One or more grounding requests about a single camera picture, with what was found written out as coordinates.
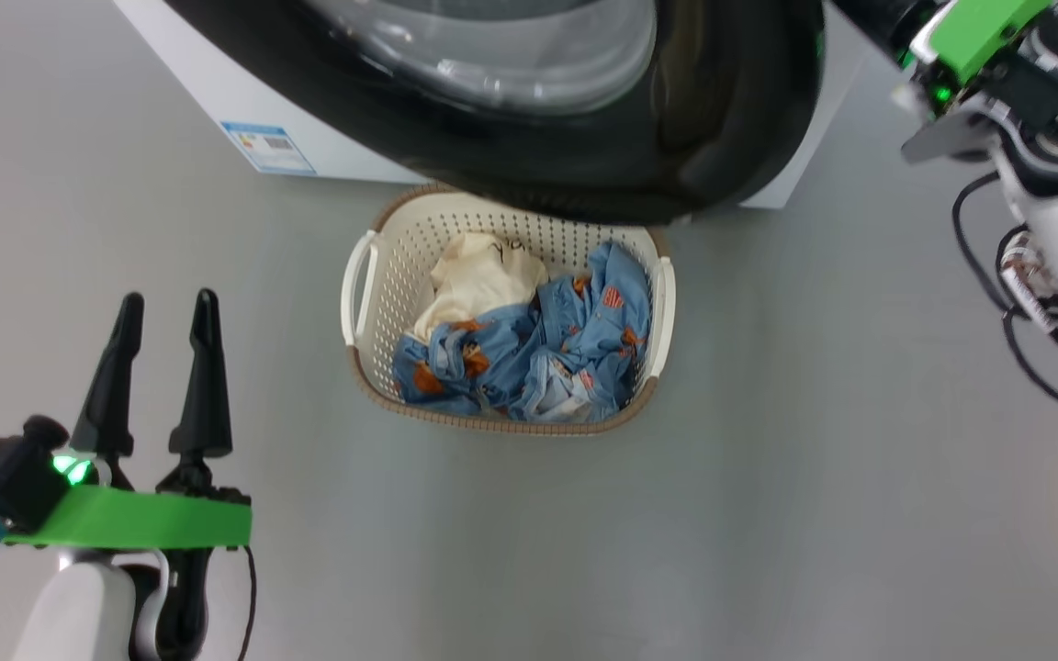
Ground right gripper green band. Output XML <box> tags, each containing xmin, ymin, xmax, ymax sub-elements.
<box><xmin>827</xmin><ymin>0</ymin><xmax>1058</xmax><ymax>116</ymax></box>

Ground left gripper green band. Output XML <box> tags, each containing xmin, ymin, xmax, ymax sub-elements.
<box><xmin>10</xmin><ymin>288</ymin><xmax>253</xmax><ymax>552</ymax></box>

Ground black round washing machine door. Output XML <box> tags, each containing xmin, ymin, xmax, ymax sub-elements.
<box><xmin>162</xmin><ymin>0</ymin><xmax>826</xmax><ymax>226</ymax></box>

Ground cream white garment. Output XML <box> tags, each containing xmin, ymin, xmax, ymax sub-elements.
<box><xmin>410</xmin><ymin>231</ymin><xmax>550</xmax><ymax>345</ymax></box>

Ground blue denim garment orange patches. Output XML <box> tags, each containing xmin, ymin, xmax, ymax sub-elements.
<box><xmin>391</xmin><ymin>241</ymin><xmax>654</xmax><ymax>424</ymax></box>

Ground cream perforated laundry basket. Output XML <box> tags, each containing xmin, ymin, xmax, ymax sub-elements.
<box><xmin>340</xmin><ymin>182</ymin><xmax>677</xmax><ymax>437</ymax></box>

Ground white front-load washing machine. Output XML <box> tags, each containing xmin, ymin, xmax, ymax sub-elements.
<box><xmin>112</xmin><ymin>0</ymin><xmax>870</xmax><ymax>210</ymax></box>

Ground blue white energy label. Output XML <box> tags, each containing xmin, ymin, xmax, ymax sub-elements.
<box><xmin>219</xmin><ymin>120</ymin><xmax>319</xmax><ymax>176</ymax></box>

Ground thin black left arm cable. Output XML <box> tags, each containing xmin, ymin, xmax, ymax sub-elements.
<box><xmin>237</xmin><ymin>546</ymin><xmax>260</xmax><ymax>661</ymax></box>

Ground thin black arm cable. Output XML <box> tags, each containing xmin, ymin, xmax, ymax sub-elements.
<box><xmin>237</xmin><ymin>546</ymin><xmax>260</xmax><ymax>661</ymax></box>
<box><xmin>951</xmin><ymin>173</ymin><xmax>1058</xmax><ymax>419</ymax></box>

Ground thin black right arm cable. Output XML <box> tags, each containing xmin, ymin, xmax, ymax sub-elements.
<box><xmin>951</xmin><ymin>173</ymin><xmax>1058</xmax><ymax>419</ymax></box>

